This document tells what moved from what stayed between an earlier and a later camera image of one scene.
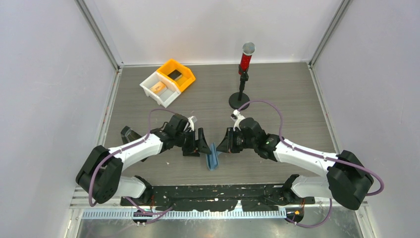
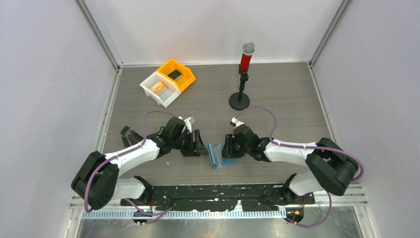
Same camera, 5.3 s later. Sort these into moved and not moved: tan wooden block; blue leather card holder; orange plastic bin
Moved: blue leather card holder
Not moved: orange plastic bin; tan wooden block
